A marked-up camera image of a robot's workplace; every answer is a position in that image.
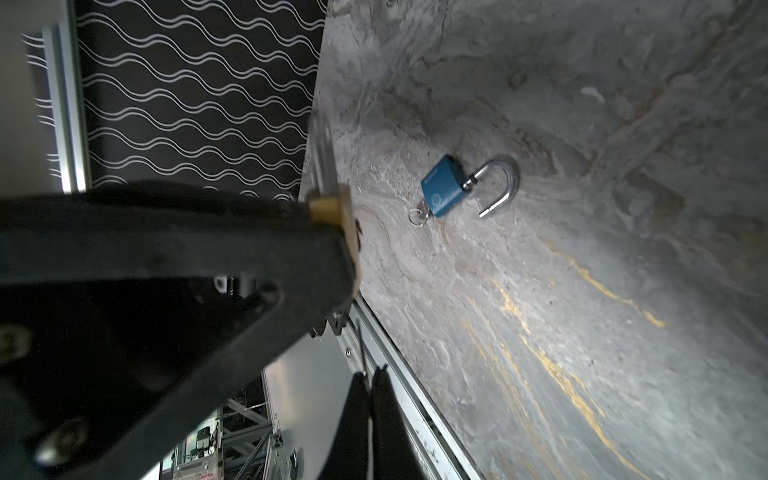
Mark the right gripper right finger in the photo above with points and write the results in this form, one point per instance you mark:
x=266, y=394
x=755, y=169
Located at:
x=393, y=456

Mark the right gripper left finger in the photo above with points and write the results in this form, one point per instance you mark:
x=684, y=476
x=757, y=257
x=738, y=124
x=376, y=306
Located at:
x=348, y=456

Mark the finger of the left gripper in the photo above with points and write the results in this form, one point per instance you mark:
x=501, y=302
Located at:
x=157, y=230
x=100, y=380

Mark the brass padlock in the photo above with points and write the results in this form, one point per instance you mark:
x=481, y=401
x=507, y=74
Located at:
x=330, y=203

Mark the blue padlock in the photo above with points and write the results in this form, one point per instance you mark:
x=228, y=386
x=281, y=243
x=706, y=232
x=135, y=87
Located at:
x=447, y=184

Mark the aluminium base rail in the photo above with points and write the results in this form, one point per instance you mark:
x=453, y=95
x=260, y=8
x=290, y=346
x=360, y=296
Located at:
x=437, y=449

